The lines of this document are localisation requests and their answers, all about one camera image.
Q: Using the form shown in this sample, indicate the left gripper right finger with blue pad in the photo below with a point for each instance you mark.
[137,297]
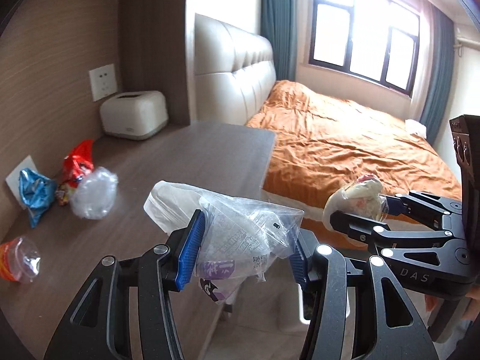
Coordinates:
[387,324]

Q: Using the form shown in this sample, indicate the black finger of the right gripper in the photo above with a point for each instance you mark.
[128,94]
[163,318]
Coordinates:
[410,230]
[423,206]

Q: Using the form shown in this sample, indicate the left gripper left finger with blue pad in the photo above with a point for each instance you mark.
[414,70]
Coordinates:
[96,324]

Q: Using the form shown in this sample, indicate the white printed wrapper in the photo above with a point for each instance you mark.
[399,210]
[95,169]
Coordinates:
[362,197]

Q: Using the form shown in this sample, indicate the clear plastic bag purple print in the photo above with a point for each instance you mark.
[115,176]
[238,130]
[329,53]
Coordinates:
[242,238]

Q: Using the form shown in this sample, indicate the white trash bin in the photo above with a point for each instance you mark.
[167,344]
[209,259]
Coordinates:
[295,309]

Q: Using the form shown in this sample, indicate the person's hand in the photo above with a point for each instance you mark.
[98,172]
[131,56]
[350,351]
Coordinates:
[472,310]

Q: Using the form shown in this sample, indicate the white pillow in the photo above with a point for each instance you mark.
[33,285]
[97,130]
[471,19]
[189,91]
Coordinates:
[414,127]

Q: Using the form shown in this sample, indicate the teal curtain right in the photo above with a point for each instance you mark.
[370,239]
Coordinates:
[440,76]

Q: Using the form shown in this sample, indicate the teal curtain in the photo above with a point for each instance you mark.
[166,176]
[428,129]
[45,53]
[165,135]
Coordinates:
[279,25]
[440,76]

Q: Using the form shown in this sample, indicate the orange clear snack bag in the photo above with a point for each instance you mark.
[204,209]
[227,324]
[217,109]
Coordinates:
[19,260]

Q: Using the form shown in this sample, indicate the orange bed cover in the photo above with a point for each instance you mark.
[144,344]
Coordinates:
[324,143]

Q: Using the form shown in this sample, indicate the clear crumpled plastic wrap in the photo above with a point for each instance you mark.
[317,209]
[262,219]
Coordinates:
[95,195]

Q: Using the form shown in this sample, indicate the blue snack bag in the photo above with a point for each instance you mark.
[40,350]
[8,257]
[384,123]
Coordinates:
[37,193]

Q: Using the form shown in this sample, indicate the red snack bag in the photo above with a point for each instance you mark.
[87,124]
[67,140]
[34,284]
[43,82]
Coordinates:
[76,166]

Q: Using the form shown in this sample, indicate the black framed window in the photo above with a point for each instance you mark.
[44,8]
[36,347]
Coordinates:
[377,40]

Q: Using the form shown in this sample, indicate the white tissue box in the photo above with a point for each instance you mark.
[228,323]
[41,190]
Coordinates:
[134,115]

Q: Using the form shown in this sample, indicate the cream padded headboard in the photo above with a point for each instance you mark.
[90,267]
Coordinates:
[234,72]

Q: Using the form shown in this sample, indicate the teal curtain left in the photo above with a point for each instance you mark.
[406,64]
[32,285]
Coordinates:
[279,25]

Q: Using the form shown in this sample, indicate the black camera box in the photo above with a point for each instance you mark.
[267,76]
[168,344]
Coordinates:
[465,130]

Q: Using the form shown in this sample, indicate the white wall socket lower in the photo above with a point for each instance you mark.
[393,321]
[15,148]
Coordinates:
[13,178]

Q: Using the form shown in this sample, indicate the white wall socket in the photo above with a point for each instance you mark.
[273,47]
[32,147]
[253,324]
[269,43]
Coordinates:
[103,82]
[13,178]

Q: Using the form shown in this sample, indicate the white wall socket upper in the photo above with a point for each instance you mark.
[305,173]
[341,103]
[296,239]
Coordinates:
[103,82]

